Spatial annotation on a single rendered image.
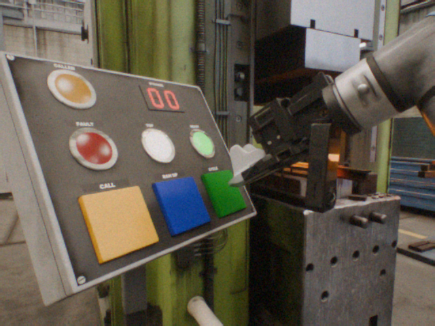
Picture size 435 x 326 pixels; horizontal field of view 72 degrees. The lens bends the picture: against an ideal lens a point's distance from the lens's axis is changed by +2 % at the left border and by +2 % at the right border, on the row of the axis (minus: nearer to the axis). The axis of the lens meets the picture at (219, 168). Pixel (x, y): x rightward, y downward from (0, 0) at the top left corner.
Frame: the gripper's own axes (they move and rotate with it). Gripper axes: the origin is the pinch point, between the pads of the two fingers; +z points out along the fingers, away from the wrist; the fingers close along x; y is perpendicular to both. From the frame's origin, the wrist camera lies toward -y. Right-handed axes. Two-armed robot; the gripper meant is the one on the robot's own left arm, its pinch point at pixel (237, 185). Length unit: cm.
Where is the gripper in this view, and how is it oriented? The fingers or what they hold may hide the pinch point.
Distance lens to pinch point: 48.3
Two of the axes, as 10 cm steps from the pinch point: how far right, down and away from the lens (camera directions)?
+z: -6.9, 4.3, 5.9
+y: -4.0, -9.0, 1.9
